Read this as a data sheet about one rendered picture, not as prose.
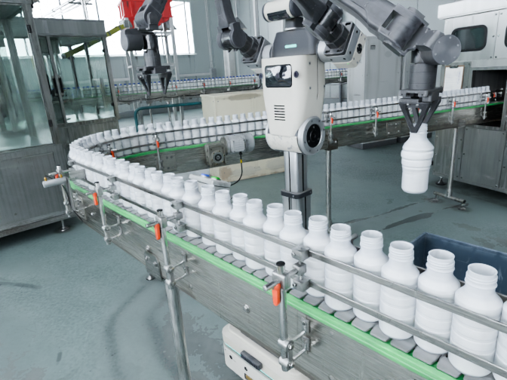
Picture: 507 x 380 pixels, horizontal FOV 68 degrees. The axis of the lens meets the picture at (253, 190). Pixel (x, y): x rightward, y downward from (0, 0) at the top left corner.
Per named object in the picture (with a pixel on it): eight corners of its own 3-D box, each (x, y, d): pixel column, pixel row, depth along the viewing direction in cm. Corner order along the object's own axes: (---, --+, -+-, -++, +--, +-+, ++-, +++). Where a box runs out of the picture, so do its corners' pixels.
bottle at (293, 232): (277, 278, 85) (274, 210, 80) (301, 273, 86) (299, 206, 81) (287, 292, 79) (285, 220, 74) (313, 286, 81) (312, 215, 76)
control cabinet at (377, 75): (378, 139, 740) (382, 35, 682) (397, 143, 697) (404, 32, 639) (345, 145, 709) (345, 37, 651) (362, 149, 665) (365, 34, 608)
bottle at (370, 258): (391, 312, 71) (395, 232, 66) (376, 328, 67) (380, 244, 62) (362, 301, 75) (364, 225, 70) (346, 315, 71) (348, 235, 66)
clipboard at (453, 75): (443, 96, 421) (446, 65, 411) (462, 96, 401) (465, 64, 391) (440, 96, 420) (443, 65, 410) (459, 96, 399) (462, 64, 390)
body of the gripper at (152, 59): (136, 72, 134) (133, 50, 132) (161, 71, 140) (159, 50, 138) (145, 72, 129) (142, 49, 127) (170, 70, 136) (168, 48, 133)
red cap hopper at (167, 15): (144, 156, 733) (120, -2, 649) (139, 150, 796) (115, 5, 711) (189, 149, 768) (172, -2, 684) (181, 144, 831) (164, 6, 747)
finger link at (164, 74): (148, 95, 139) (144, 68, 136) (165, 93, 143) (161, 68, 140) (157, 95, 134) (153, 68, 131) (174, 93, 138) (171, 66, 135)
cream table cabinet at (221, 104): (271, 163, 613) (268, 88, 578) (290, 170, 559) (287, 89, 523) (207, 173, 571) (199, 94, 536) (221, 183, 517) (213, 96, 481)
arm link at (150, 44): (160, 31, 130) (152, 32, 134) (142, 31, 126) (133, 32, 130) (162, 52, 133) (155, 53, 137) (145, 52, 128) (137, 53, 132)
